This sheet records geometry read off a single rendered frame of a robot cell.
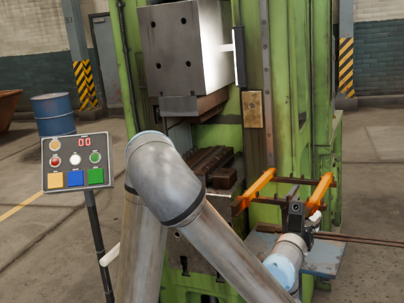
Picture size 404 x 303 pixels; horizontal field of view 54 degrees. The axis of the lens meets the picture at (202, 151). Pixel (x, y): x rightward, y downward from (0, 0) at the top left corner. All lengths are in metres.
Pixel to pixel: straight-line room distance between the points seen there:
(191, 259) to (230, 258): 1.22
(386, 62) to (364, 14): 0.92
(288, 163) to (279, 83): 0.38
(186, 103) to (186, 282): 0.94
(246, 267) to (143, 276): 0.25
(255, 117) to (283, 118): 0.13
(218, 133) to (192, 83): 0.61
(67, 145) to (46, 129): 4.33
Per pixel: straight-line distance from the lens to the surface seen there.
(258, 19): 1.79
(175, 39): 1.78
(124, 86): 2.12
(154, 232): 0.93
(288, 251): 1.12
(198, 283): 2.13
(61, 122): 6.36
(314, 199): 1.44
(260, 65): 1.80
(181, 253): 2.07
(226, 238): 0.83
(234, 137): 2.28
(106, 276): 2.40
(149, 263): 0.96
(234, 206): 1.38
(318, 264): 1.58
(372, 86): 7.76
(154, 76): 1.85
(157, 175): 0.76
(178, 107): 1.82
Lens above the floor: 1.65
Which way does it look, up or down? 17 degrees down
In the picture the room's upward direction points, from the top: 6 degrees counter-clockwise
